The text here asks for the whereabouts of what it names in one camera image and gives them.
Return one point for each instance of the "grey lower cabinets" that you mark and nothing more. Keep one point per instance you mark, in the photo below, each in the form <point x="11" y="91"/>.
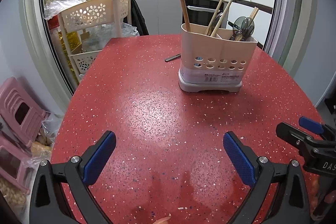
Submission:
<point x="161" y="16"/>

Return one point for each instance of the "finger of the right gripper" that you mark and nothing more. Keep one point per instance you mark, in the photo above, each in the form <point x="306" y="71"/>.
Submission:
<point x="311" y="125"/>

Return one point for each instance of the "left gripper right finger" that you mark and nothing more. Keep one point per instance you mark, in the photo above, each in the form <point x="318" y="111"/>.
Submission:
<point x="243" y="158"/>

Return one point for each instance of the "pink plastic stool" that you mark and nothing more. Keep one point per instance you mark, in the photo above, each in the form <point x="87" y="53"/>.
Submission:
<point x="21" y="121"/>

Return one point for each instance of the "beige utensil holder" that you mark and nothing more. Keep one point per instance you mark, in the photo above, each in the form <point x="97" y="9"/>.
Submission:
<point x="213" y="63"/>

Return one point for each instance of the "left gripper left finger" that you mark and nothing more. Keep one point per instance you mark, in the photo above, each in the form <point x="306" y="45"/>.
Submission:
<point x="95" y="158"/>

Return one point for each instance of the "black hanging bag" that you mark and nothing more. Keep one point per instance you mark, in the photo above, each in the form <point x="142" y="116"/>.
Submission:
<point x="137" y="19"/>

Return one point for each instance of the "person's right hand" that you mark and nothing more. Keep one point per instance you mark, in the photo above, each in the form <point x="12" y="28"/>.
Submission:
<point x="164" y="220"/>

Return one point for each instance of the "black built-in oven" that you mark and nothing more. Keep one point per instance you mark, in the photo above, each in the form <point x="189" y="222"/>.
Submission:
<point x="201" y="11"/>

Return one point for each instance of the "wooden chopstick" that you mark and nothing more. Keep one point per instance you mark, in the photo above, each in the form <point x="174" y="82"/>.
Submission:
<point x="253" y="13"/>
<point x="219" y="23"/>
<point x="213" y="17"/>
<point x="185" y="16"/>

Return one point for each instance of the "beige storage cart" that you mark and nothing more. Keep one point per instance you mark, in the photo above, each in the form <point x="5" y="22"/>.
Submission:
<point x="90" y="14"/>

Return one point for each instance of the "small dark utensil on table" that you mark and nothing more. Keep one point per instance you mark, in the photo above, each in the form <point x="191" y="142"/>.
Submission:
<point x="173" y="58"/>

